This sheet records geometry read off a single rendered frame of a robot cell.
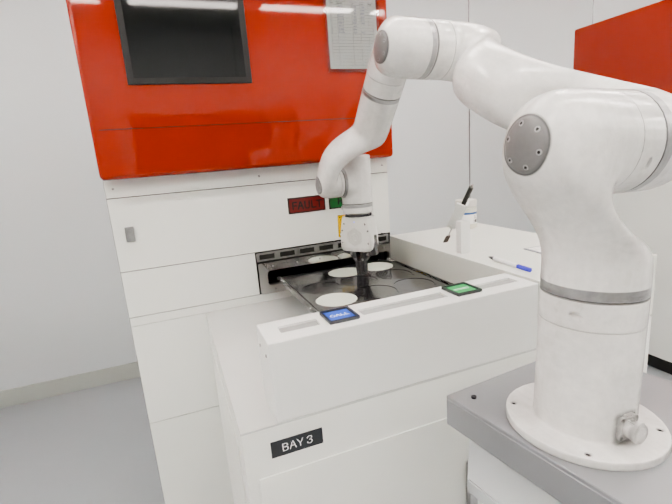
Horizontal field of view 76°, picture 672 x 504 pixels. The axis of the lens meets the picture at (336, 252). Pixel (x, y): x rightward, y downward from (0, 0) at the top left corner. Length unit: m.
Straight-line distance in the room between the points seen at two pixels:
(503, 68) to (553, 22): 3.43
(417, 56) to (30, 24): 2.35
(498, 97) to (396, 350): 0.44
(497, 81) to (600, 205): 0.25
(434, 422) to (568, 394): 0.35
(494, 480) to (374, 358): 0.26
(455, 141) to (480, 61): 2.70
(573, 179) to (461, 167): 2.95
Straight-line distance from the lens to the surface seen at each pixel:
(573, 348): 0.60
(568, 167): 0.50
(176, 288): 1.30
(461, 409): 0.70
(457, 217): 1.16
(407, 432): 0.88
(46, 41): 2.86
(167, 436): 1.48
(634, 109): 0.56
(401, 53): 0.80
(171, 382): 1.40
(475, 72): 0.71
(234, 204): 1.27
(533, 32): 3.95
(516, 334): 0.95
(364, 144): 1.08
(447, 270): 1.19
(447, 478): 1.00
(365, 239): 1.18
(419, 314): 0.79
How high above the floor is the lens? 1.24
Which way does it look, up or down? 13 degrees down
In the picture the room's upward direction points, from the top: 4 degrees counter-clockwise
